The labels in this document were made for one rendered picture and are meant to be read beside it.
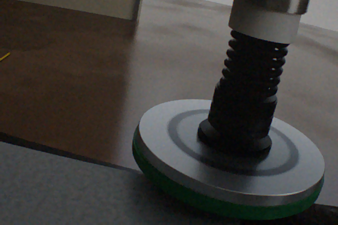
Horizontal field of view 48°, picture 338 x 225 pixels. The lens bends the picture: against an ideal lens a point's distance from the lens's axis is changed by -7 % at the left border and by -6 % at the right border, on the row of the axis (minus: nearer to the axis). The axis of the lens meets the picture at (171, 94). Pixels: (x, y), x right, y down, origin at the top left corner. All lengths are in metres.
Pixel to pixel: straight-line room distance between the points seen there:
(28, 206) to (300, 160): 0.28
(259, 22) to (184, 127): 0.15
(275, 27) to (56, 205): 0.27
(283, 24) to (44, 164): 0.29
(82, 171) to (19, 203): 0.09
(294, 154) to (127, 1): 4.83
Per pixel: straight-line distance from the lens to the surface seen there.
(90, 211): 0.39
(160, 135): 0.42
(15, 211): 0.39
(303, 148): 0.47
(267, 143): 0.44
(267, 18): 0.37
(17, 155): 0.47
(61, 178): 0.43
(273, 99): 0.42
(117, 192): 0.42
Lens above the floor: 1.05
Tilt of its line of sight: 21 degrees down
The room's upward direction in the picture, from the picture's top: 11 degrees clockwise
